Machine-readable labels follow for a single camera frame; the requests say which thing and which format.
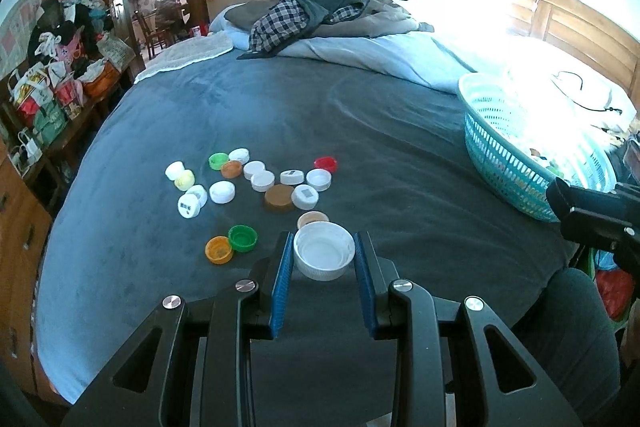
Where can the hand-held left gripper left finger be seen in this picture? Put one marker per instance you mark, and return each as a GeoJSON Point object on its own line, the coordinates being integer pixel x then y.
{"type": "Point", "coordinates": [281, 287]}

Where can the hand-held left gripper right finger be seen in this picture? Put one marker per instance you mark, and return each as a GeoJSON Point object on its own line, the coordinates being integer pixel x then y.
{"type": "Point", "coordinates": [364, 287]}

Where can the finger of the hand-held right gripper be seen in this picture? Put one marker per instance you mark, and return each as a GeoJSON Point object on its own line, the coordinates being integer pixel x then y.
{"type": "Point", "coordinates": [570, 199]}

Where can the large white ribbed cap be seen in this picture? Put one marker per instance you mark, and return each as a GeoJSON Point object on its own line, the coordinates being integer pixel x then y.
{"type": "Point", "coordinates": [324, 252]}

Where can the teal plastic basket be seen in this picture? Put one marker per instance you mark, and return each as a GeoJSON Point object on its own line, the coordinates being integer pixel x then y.
{"type": "Point", "coordinates": [505, 157]}

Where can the pile of plastic bottle caps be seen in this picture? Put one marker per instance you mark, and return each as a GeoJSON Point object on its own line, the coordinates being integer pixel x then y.
{"type": "Point", "coordinates": [280, 199]}

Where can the red plastic bag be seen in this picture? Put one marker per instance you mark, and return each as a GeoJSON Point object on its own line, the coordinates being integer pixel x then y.
{"type": "Point", "coordinates": [615, 294]}

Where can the person's trousered leg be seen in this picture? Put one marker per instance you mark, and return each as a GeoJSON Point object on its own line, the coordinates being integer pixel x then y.
{"type": "Point", "coordinates": [570, 332]}

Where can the white bed sheet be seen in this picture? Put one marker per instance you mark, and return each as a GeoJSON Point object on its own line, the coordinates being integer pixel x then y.
{"type": "Point", "coordinates": [550, 57]}

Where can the wooden bed headboard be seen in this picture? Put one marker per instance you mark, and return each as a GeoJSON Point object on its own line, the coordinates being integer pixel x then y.
{"type": "Point", "coordinates": [575, 12]}

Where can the light blue duvet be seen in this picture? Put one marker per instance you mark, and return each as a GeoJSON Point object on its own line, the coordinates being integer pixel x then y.
{"type": "Point", "coordinates": [375, 57]}

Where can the white lace cloth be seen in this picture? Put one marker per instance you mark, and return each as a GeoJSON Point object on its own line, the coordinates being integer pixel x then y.
{"type": "Point", "coordinates": [185, 54]}

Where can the wooden dresser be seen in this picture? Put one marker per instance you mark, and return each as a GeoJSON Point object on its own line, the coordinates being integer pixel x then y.
{"type": "Point", "coordinates": [20, 257]}

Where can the plaid lined grey jacket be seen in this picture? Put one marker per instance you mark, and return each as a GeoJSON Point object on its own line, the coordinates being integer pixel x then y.
{"type": "Point", "coordinates": [285, 22]}

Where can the orange bag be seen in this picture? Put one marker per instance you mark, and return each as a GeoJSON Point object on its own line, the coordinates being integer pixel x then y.
{"type": "Point", "coordinates": [100, 82]}

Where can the wooden chair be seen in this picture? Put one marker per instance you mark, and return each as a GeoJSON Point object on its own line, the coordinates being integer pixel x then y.
{"type": "Point", "coordinates": [150, 37]}

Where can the green fabric bag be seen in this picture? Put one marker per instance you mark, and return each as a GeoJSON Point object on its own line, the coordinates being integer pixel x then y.
{"type": "Point", "coordinates": [50, 119]}

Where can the white printed woven bag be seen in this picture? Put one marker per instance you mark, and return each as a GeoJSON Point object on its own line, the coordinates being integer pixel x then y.
{"type": "Point", "coordinates": [117, 52]}

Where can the white chargers and power strip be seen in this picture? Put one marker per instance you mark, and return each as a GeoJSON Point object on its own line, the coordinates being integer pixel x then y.
{"type": "Point", "coordinates": [27, 152]}

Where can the red instant noodle bowl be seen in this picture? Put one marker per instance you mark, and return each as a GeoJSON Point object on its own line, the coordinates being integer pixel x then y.
{"type": "Point", "coordinates": [67, 94]}

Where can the red and white shopping bag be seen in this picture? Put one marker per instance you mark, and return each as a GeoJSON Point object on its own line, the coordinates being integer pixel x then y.
{"type": "Point", "coordinates": [30, 94]}

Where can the pink bag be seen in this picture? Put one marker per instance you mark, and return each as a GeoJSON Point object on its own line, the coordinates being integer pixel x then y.
{"type": "Point", "coordinates": [70, 49]}

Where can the pink patterned panel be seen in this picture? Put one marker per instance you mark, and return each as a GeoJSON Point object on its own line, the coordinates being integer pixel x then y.
{"type": "Point", "coordinates": [15, 37]}

